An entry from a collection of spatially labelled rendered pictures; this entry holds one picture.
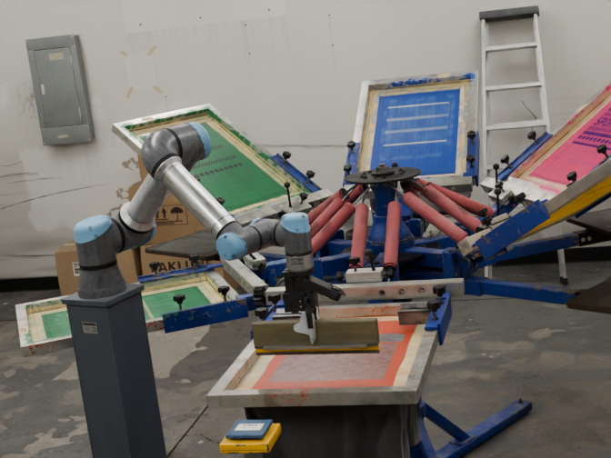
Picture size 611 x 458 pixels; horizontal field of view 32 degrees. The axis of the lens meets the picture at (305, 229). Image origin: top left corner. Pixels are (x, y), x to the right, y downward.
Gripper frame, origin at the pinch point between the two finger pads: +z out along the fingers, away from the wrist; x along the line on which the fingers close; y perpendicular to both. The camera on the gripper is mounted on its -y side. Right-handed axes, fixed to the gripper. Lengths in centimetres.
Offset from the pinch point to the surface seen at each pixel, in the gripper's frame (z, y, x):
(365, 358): 14.0, -9.0, -19.6
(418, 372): 10.4, -28.2, 2.0
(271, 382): 14.2, 15.5, -2.5
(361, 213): -11, 5, -108
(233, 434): 12.6, 14.8, 37.1
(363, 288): 6, -1, -67
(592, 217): 15, -79, -186
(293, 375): 14.1, 10.1, -7.1
